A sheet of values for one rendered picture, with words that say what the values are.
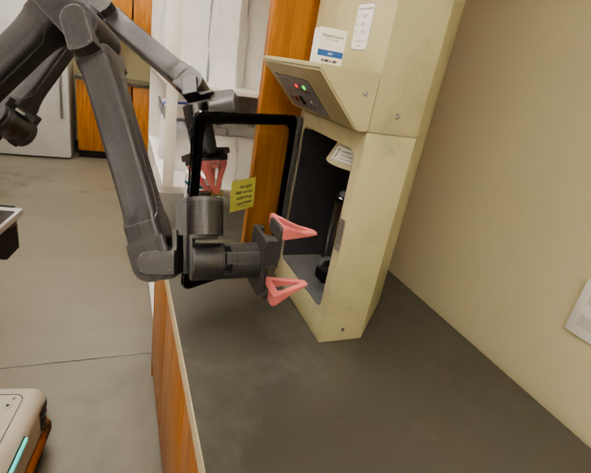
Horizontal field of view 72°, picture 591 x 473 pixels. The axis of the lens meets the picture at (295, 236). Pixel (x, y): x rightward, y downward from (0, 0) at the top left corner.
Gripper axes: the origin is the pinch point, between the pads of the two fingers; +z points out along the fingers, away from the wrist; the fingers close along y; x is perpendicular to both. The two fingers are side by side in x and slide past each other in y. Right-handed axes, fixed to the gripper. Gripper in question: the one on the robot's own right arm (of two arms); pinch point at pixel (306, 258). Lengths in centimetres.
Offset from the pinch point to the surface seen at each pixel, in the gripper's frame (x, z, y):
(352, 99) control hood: 8.6, 7.5, 26.0
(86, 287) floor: 195, -48, -118
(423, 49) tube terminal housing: 8.4, 19.4, 36.0
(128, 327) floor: 150, -25, -119
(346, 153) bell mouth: 19.6, 15.1, 14.7
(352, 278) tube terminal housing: 8.8, 16.4, -9.7
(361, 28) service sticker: 18.6, 12.2, 38.2
